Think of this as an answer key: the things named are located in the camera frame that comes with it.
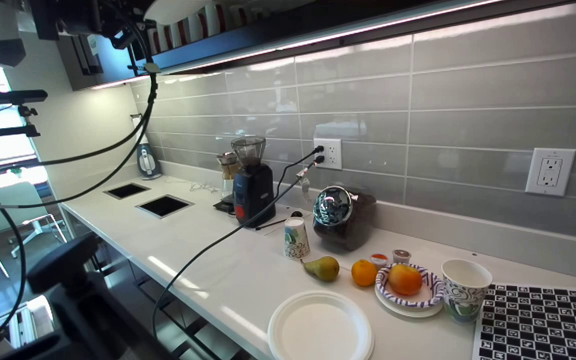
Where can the patterned paper cup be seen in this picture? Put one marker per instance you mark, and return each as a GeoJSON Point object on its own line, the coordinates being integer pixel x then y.
{"type": "Point", "coordinates": [296, 240]}
{"type": "Point", "coordinates": [463, 295]}

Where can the white office chair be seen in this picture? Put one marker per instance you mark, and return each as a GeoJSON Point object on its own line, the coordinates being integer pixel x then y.
{"type": "Point", "coordinates": [10, 205]}

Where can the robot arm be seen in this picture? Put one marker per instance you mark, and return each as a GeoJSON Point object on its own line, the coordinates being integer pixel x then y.
{"type": "Point", "coordinates": [178, 10]}

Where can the orange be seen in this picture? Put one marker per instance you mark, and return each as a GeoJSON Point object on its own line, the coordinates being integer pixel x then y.
{"type": "Point", "coordinates": [364, 273]}
{"type": "Point", "coordinates": [405, 279]}

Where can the white paper plate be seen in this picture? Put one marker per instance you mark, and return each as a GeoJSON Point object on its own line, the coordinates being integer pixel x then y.
{"type": "Point", "coordinates": [320, 327]}
{"type": "Point", "coordinates": [408, 311]}

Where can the glass jar of coffee beans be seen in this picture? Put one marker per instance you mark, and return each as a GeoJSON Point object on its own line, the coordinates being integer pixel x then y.
{"type": "Point", "coordinates": [350, 225]}

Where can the coffee pod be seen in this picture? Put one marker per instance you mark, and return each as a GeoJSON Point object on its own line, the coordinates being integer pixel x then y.
{"type": "Point", "coordinates": [401, 256]}
{"type": "Point", "coordinates": [379, 259]}

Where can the white wall socket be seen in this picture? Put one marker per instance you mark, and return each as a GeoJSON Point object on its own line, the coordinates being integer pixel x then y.
{"type": "Point", "coordinates": [550, 171]}
{"type": "Point", "coordinates": [332, 153]}

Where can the purple patterned paper bowl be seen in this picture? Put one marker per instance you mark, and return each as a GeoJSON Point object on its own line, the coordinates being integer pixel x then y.
{"type": "Point", "coordinates": [430, 290]}

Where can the green pear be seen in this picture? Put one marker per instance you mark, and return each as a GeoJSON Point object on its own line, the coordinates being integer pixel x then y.
{"type": "Point", "coordinates": [324, 269]}

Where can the chrome jar lid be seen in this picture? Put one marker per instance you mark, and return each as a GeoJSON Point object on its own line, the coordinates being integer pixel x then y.
{"type": "Point", "coordinates": [332, 205]}

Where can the black scale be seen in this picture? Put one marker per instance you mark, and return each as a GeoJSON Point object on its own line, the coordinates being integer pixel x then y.
{"type": "Point", "coordinates": [224, 204]}

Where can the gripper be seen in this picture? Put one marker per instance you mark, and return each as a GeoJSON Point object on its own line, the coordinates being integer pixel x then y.
{"type": "Point", "coordinates": [80, 15]}

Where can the black and white calibration board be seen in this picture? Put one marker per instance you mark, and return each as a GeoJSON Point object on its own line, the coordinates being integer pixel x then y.
{"type": "Point", "coordinates": [543, 325]}

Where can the camera on mount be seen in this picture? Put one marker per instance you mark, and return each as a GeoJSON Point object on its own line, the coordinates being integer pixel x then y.
{"type": "Point", "coordinates": [10, 97]}

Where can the black scoop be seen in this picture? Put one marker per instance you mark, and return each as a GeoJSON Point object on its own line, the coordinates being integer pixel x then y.
{"type": "Point", "coordinates": [288, 220]}

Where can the row of red white cups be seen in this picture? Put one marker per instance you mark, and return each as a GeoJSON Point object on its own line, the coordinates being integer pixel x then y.
{"type": "Point", "coordinates": [208, 20]}

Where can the black coffee grinder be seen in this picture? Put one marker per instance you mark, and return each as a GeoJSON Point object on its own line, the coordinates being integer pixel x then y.
{"type": "Point", "coordinates": [253, 192]}

